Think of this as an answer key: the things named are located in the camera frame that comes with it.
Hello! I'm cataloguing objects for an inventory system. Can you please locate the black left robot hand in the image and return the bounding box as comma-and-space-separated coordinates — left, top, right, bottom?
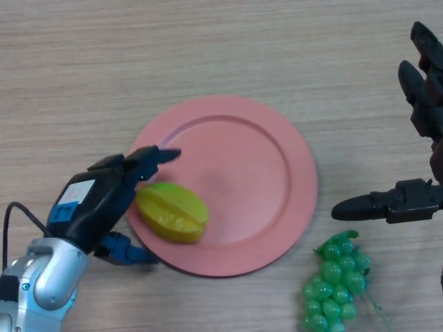
46, 145, 183, 268

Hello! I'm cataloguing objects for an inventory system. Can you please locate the yellow starfruit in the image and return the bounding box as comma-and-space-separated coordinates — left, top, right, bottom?
134, 182, 210, 245

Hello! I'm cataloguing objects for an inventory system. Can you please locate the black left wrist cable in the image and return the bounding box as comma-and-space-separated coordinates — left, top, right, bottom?
1, 201, 53, 270

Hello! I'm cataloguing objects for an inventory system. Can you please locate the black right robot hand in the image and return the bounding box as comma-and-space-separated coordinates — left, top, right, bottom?
331, 21, 443, 225

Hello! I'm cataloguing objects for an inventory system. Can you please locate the green grape bunch in net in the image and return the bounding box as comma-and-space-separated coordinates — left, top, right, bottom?
300, 229, 383, 332

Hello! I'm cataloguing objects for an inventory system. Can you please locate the pink round plate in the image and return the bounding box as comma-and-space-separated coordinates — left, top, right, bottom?
125, 95, 318, 279

